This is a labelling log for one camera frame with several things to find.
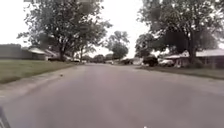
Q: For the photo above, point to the dark vehicle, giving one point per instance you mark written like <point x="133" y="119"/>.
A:
<point x="150" y="61"/>

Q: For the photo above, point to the large dark-trunked tree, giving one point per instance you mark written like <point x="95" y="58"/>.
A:
<point x="190" y="23"/>

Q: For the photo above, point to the white car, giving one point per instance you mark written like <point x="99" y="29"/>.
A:
<point x="166" y="62"/>

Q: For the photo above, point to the low house with pale roof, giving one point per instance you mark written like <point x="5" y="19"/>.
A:
<point x="206" y="57"/>

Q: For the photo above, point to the low grey building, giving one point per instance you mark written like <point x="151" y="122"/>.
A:
<point x="16" y="52"/>

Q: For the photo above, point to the distant tree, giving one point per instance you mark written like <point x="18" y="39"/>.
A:
<point x="118" y="45"/>

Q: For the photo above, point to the pale concrete kerb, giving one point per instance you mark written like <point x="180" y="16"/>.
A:
<point x="30" y="83"/>

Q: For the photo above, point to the grey asphalt road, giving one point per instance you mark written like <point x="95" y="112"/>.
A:
<point x="113" y="96"/>

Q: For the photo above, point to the large spreading tree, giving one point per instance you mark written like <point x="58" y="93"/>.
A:
<point x="63" y="23"/>

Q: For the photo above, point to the grass lawn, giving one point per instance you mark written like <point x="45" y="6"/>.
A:
<point x="196" y="72"/>
<point x="23" y="70"/>

